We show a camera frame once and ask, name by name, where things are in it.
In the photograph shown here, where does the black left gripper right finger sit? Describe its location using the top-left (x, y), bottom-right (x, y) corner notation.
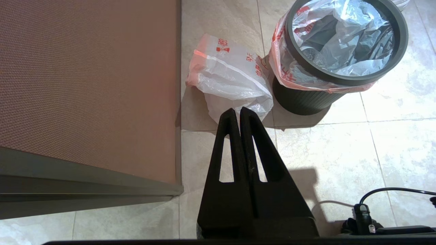
top-left (239, 107), bottom-right (319, 238)

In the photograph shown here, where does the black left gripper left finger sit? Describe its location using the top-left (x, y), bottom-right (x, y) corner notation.
top-left (197, 108), bottom-right (254, 238)

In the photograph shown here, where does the used translucent trash bag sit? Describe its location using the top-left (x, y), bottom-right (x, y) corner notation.
top-left (269, 0), bottom-right (395, 94)

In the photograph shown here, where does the grey bin ring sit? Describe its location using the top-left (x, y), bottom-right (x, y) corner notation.
top-left (284, 0), bottom-right (409, 86)

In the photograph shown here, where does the black round trash bin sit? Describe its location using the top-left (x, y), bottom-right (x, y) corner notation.
top-left (271, 0), bottom-right (409, 116)

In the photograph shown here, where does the fresh white plastic bag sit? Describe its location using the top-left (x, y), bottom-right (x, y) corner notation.
top-left (186, 33), bottom-right (274, 125)

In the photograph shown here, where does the brown textured partition panel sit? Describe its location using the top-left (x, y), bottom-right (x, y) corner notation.
top-left (0, 0), bottom-right (184, 220)

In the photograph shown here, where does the black left wrist camera cable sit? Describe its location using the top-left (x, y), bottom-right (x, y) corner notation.
top-left (342, 187), bottom-right (436, 236)

